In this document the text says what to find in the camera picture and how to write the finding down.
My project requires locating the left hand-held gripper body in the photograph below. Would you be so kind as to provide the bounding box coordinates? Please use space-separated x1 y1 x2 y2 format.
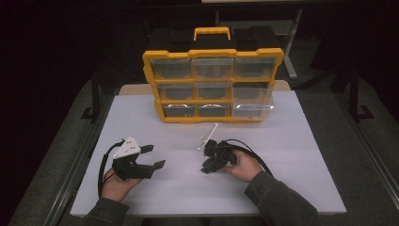
112 136 155 181

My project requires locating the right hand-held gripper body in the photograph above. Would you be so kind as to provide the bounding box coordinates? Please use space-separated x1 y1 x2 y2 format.
197 122 239 170

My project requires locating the clear plastic pulled-out drawer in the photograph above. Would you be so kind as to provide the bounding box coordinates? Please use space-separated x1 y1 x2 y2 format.
231 103 275 121

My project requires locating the yellow black organizer cabinet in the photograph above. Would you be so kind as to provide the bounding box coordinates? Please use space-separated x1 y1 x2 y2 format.
141 26 285 124

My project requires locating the person's right hand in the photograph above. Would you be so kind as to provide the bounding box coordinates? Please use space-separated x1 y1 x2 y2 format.
219 150 264 184

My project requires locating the person's left hand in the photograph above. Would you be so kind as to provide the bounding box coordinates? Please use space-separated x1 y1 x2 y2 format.
101 168 142 202

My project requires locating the tan wooden board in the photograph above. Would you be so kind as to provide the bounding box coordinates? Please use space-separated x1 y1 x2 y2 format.
118 79 292 97

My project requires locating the black metal stand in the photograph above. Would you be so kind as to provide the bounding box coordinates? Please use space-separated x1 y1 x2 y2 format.
348 67 375 123
80 70 102 124

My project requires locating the set of clear cabinet drawers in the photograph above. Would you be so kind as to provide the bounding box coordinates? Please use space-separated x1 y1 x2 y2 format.
150 56 279 119

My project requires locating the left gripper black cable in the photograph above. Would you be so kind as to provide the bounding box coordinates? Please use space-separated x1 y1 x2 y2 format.
97 139 126 199

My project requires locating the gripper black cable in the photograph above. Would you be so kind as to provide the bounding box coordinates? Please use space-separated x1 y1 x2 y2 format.
97 139 126 199
219 138 275 177

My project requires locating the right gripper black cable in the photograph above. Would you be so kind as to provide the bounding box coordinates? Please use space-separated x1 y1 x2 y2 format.
219 138 275 177

